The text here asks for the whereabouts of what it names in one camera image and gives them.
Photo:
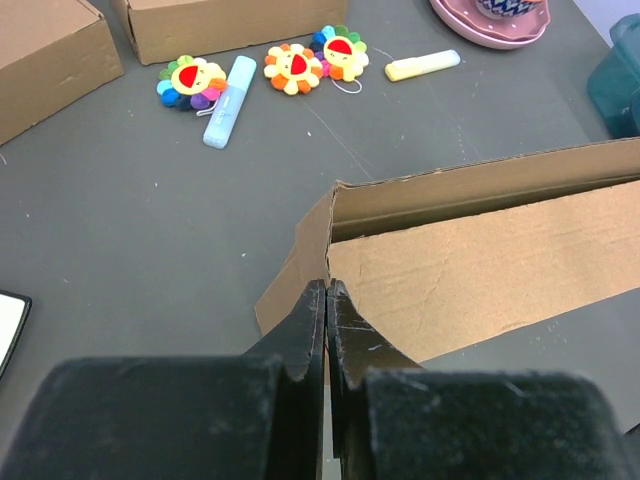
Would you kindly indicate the teal plastic bin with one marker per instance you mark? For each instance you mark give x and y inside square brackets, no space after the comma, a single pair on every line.
[613,86]

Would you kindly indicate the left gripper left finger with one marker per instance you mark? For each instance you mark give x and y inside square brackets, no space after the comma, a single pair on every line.
[295,443]

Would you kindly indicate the rainbow flower plush right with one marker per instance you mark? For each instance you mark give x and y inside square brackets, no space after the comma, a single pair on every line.
[343,56]

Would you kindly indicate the cardboard box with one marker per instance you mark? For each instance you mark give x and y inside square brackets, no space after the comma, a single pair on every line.
[52,54]
[160,31]
[443,260]

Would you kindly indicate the rainbow flower plush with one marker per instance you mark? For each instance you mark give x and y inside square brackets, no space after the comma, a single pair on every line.
[343,56]
[191,84]

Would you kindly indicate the blue chalk stick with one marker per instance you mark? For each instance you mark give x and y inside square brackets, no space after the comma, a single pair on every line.
[221,124]

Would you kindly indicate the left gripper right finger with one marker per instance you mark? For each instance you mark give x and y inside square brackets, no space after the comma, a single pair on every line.
[354,347]

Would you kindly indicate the yellow chalk stick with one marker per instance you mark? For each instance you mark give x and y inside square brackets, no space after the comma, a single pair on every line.
[399,70]

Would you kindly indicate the rainbow flower plush left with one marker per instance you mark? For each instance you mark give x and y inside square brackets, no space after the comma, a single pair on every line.
[191,84]

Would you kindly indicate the pink plate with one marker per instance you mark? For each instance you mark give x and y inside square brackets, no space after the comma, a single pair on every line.
[475,22]

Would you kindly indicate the white square board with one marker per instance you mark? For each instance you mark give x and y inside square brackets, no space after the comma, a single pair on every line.
[14,311]

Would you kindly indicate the orange flower plush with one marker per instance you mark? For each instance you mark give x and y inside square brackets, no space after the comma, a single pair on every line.
[292,69]

